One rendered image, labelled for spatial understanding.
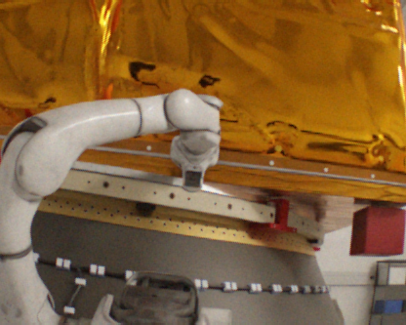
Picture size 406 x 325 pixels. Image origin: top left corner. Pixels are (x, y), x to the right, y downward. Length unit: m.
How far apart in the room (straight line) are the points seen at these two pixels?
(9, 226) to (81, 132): 0.18
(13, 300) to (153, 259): 0.48
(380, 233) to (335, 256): 5.80
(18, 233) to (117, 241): 0.48
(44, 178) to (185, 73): 0.70
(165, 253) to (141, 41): 0.56
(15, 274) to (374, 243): 1.00
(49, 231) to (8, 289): 0.43
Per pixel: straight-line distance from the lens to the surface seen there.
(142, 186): 1.17
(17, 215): 0.70
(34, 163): 0.67
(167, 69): 1.30
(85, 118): 0.72
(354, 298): 7.36
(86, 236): 1.15
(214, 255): 1.22
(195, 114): 0.83
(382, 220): 1.41
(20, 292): 0.76
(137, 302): 0.77
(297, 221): 1.45
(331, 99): 1.34
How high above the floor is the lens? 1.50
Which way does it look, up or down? 13 degrees up
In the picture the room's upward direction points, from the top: 6 degrees clockwise
